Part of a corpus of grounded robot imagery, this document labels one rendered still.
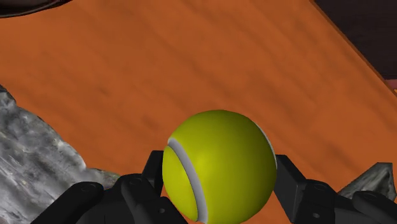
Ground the dark round object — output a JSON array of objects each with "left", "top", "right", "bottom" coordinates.
[{"left": 0, "top": 0, "right": 74, "bottom": 18}]

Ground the orange wooden table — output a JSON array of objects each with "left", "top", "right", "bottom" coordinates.
[{"left": 0, "top": 0, "right": 397, "bottom": 224}]

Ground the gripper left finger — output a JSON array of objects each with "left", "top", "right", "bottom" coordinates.
[{"left": 31, "top": 150, "right": 189, "bottom": 224}]

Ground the grey mottled rock-like object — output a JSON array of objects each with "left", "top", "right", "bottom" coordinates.
[
  {"left": 337, "top": 162, "right": 397, "bottom": 202},
  {"left": 0, "top": 83, "right": 121, "bottom": 224}
]

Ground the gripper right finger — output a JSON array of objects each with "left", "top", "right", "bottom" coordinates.
[{"left": 274, "top": 154, "right": 397, "bottom": 224}]

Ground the yellow-green tennis ball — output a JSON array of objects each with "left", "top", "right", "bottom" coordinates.
[{"left": 162, "top": 109, "right": 278, "bottom": 224}]

